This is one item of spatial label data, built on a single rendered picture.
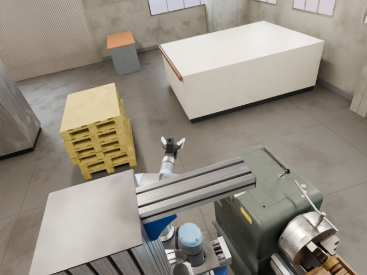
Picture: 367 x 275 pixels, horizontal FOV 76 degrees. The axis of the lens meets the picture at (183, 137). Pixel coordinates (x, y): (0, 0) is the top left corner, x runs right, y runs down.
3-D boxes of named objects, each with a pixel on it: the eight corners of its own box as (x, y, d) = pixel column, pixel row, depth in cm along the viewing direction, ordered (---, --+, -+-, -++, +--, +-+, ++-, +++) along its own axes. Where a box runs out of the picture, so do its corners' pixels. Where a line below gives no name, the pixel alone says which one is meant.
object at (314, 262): (310, 245, 141) (300, 258, 146) (305, 247, 138) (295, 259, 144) (326, 262, 133) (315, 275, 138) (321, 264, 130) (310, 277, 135)
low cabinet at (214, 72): (314, 90, 472) (325, 40, 414) (187, 125, 440) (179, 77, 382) (261, 59, 634) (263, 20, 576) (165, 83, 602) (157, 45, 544)
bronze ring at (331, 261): (319, 257, 127) (335, 273, 121) (331, 248, 130) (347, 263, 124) (314, 263, 133) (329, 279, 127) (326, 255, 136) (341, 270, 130)
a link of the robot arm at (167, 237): (180, 255, 125) (159, 188, 92) (153, 253, 128) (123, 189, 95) (182, 233, 135) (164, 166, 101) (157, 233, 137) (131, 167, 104)
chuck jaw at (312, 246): (306, 244, 137) (300, 241, 129) (312, 239, 136) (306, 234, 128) (322, 262, 128) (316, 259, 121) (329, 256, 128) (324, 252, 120)
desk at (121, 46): (136, 54, 819) (130, 30, 770) (142, 70, 698) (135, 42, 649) (114, 60, 810) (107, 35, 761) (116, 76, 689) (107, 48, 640)
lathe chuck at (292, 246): (276, 258, 146) (290, 226, 128) (312, 240, 157) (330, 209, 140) (286, 272, 139) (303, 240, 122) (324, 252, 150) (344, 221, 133)
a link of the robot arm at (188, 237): (202, 256, 123) (200, 243, 115) (177, 255, 126) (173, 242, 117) (203, 234, 133) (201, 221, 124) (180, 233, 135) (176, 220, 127)
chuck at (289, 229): (272, 253, 148) (286, 221, 131) (308, 236, 160) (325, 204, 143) (276, 258, 146) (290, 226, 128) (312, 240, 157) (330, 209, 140)
